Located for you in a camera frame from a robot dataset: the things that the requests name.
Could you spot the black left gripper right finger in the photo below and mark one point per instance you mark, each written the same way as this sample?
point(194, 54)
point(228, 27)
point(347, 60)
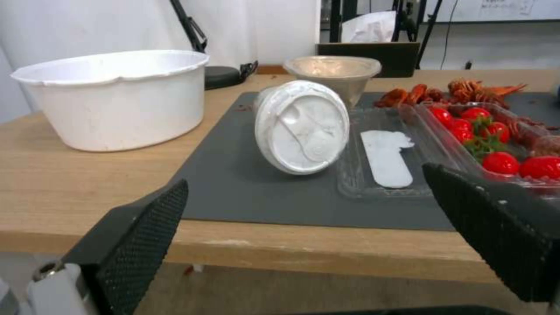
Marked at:
point(503, 226)

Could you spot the whiteboard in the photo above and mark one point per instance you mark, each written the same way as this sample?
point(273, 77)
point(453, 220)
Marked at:
point(494, 10)

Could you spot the white sticker label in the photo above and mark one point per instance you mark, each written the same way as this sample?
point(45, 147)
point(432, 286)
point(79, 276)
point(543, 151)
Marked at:
point(387, 160)

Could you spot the black metal frame post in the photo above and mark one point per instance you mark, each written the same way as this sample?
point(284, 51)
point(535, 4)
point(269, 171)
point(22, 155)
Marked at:
point(336, 19)

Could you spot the white plastic tub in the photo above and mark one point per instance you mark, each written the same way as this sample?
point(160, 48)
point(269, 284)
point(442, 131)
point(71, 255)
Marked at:
point(127, 108)

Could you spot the black box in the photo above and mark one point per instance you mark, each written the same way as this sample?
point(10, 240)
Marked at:
point(372, 59)

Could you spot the green tomato stem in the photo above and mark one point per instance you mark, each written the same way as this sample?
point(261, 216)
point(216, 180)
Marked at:
point(485, 142)

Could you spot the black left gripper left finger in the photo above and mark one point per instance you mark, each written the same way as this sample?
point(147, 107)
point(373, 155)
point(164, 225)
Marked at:
point(131, 242)

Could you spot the white lidded plastic cup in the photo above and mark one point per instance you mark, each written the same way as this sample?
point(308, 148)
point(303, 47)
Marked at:
point(302, 131)

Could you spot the black tripod stand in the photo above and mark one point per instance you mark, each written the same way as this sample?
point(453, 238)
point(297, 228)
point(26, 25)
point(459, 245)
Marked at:
point(426, 23)

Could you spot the white crumpled bag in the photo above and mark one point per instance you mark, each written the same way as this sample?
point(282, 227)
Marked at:
point(369, 28)

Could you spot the red cherry tomato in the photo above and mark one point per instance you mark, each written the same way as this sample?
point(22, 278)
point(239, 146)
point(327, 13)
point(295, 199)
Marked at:
point(441, 116)
point(500, 163)
point(476, 114)
point(540, 167)
point(499, 131)
point(461, 129)

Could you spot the clear disposable takeout box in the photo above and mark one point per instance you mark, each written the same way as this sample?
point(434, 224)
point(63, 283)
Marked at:
point(389, 121)

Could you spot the dark grey table mat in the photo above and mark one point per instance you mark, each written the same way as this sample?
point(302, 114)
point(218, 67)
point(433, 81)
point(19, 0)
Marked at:
point(227, 170)

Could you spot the clear lidded plastic bowl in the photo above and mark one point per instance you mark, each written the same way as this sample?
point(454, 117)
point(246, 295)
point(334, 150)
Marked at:
point(337, 70)

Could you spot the black desk lamp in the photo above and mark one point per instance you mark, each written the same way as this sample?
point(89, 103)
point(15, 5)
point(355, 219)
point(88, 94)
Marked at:
point(221, 76)

